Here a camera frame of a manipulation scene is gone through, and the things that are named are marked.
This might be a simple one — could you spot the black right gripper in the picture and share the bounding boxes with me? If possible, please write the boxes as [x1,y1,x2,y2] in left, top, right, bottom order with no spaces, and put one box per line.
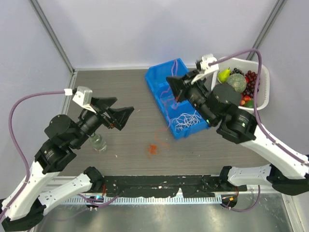
[167,68,216,125]

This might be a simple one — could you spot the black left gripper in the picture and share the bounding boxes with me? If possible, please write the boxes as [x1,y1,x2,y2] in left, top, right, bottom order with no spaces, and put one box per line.
[72,96,135,148]

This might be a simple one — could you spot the white cable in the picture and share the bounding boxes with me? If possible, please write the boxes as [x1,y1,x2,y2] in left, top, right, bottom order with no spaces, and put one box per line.
[172,117,189,132]
[183,111,203,126]

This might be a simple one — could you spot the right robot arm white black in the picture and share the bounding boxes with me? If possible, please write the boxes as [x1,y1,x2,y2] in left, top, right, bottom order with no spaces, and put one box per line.
[166,70,309,196]

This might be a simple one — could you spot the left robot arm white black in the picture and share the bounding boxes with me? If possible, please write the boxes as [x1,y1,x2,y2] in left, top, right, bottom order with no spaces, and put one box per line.
[0,97,134,232]

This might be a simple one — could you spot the clear glass bottle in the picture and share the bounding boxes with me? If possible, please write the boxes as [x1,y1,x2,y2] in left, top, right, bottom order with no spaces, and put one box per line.
[89,133,107,152]

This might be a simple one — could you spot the blue three-compartment bin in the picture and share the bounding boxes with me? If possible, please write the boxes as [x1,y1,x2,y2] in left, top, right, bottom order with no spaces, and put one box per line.
[145,58,209,140]

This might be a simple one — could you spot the green yellow pear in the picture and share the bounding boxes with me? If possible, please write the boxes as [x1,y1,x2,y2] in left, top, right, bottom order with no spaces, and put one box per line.
[218,69,230,83]

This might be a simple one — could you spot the green melon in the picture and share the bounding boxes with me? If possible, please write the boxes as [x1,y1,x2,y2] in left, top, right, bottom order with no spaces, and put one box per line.
[226,73,247,93]

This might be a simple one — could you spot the white fruit basket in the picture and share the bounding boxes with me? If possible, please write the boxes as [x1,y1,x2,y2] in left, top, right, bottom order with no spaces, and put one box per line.
[211,58,270,114]

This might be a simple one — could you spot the red yellow cherries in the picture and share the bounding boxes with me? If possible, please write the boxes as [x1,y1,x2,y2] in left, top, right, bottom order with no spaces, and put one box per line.
[240,95,251,106]

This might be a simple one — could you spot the dark red grape bunch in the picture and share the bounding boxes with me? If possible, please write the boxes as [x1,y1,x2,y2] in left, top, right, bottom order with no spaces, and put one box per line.
[243,70,257,98]

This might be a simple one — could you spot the green lime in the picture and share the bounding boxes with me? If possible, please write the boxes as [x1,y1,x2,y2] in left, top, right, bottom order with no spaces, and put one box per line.
[244,100,254,108]

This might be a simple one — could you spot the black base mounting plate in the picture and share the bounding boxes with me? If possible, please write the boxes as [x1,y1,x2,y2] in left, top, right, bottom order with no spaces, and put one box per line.
[104,175,247,198]

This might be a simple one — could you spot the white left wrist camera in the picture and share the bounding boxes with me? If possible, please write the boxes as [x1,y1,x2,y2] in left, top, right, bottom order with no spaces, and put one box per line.
[64,86,96,113]

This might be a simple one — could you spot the perforated cable duct strip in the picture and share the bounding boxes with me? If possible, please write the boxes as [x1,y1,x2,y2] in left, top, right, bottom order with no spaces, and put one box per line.
[62,195,222,205]

